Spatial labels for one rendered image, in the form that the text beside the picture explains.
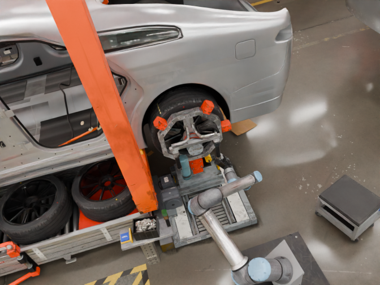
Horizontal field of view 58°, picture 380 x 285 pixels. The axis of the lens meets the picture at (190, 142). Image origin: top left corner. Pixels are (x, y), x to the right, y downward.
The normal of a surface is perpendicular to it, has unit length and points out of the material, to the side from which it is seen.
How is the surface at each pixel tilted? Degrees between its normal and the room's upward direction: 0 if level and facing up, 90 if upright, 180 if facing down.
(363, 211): 0
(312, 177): 0
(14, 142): 90
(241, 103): 90
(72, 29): 90
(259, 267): 43
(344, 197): 0
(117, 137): 90
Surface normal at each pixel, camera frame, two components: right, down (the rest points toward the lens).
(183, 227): -0.15, -0.70
